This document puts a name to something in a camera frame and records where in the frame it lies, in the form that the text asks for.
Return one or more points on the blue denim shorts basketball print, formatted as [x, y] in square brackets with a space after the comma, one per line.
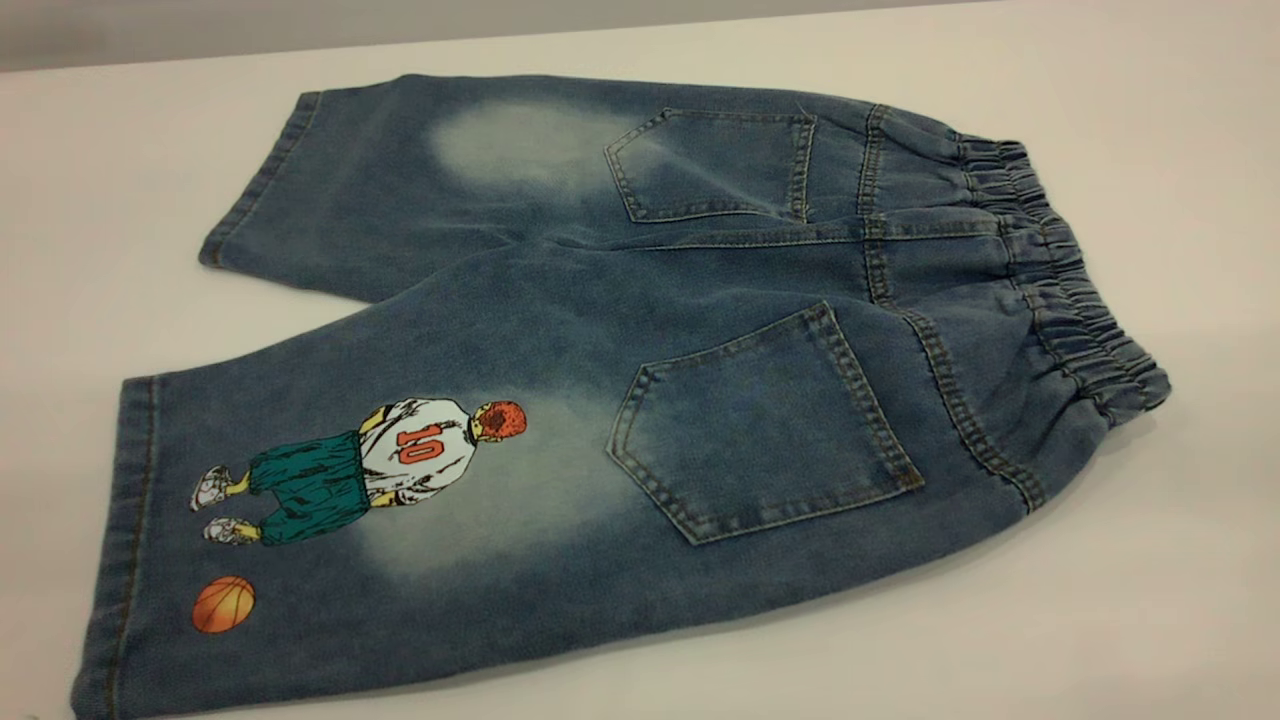
[600, 330]

